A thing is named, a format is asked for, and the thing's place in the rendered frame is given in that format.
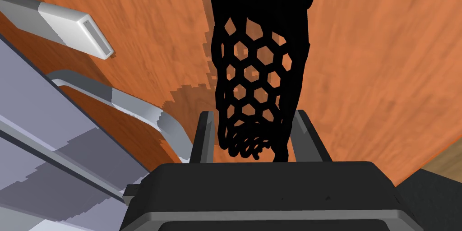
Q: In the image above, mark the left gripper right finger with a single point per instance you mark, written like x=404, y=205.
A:
x=307, y=140

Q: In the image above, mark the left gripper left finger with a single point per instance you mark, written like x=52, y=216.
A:
x=204, y=140

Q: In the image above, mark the black hexagon mesh holder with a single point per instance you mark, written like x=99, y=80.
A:
x=260, y=3

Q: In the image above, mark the orange wooden table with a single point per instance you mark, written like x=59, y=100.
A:
x=368, y=79

